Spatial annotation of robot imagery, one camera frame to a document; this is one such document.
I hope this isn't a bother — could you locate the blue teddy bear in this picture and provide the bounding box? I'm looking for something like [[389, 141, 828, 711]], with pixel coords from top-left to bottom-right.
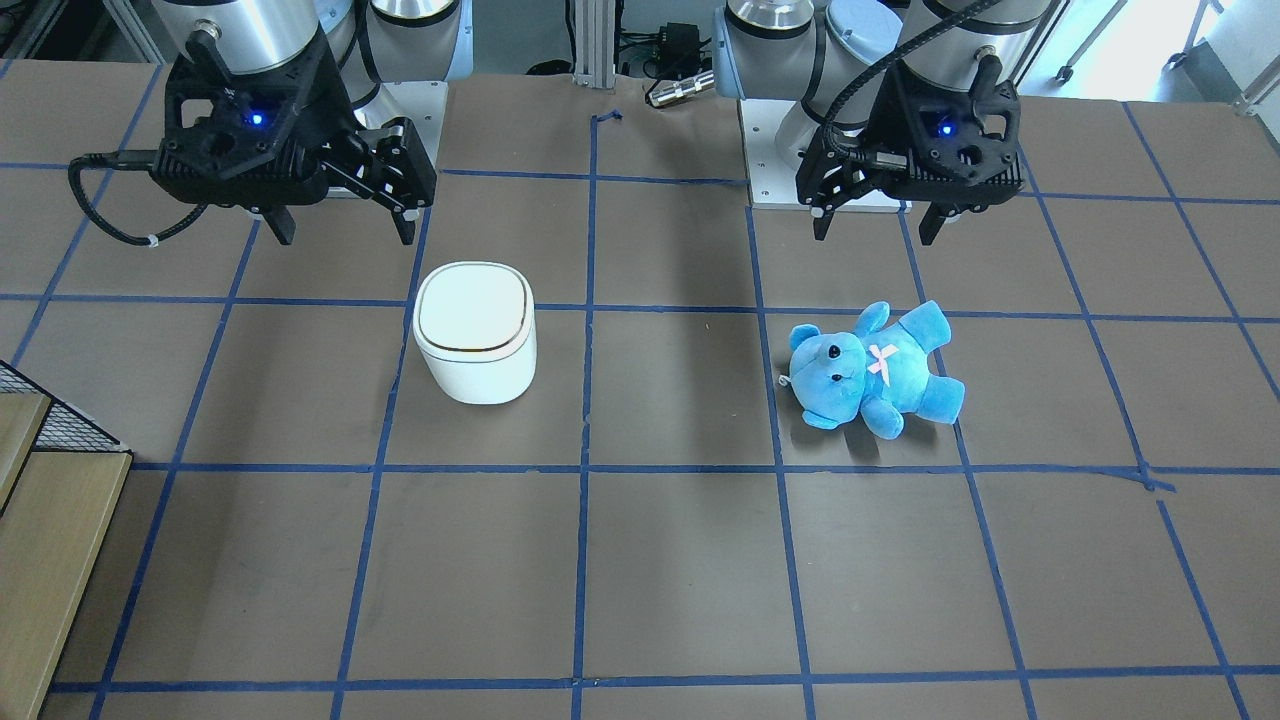
[[778, 301, 966, 439]]

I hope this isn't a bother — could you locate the black power adapter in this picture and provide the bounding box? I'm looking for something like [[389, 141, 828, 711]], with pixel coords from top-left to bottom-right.
[[655, 22, 701, 79]]

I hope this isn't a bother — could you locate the black braided cable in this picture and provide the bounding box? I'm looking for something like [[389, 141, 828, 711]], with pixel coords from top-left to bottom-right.
[[820, 0, 1001, 161], [67, 150, 211, 249]]

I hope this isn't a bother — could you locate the white trash can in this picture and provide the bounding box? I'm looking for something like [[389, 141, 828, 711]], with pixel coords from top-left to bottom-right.
[[411, 261, 538, 405]]

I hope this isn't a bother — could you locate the silver metal cylinder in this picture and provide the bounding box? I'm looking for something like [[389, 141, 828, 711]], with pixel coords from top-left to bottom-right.
[[645, 70, 716, 109]]

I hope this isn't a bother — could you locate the wooden shelf with wire mesh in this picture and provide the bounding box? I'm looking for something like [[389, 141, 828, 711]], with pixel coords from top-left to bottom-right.
[[1, 363, 133, 719]]

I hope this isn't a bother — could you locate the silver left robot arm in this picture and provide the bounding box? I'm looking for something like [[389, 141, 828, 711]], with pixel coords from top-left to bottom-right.
[[712, 1, 1050, 245]]

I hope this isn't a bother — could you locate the aluminium frame post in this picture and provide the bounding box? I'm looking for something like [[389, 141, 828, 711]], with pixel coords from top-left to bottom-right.
[[567, 1, 618, 92]]

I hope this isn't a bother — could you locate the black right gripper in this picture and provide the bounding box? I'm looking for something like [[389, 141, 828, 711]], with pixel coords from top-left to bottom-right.
[[148, 29, 436, 246]]

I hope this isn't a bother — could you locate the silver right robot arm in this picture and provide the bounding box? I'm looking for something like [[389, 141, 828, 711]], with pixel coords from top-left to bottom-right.
[[148, 1, 474, 245]]

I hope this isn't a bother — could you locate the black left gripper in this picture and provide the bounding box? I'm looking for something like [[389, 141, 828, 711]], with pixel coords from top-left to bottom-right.
[[796, 54, 1024, 247]]

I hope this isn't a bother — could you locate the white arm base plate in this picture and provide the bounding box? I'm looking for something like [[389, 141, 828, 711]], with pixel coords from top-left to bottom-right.
[[737, 97, 911, 213], [323, 81, 449, 199]]

